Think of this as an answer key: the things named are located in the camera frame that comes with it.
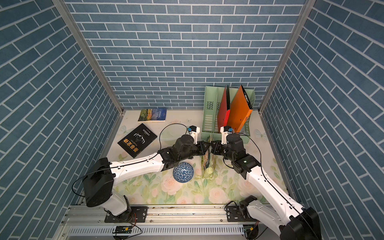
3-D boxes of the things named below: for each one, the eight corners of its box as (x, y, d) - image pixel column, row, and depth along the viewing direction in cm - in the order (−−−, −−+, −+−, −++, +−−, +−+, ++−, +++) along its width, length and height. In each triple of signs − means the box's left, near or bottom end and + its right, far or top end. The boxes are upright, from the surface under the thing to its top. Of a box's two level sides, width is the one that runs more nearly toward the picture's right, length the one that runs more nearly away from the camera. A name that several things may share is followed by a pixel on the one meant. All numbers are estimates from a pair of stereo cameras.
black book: (120, 146, 100) (117, 142, 97) (143, 127, 111) (142, 123, 108) (134, 158, 95) (132, 155, 91) (158, 137, 105) (156, 133, 102)
